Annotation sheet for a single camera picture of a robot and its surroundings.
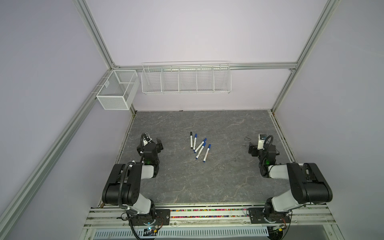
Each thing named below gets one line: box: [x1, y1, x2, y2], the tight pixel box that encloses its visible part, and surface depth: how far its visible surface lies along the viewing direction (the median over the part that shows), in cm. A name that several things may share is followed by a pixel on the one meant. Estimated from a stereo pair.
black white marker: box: [190, 131, 193, 149], surface depth 104 cm
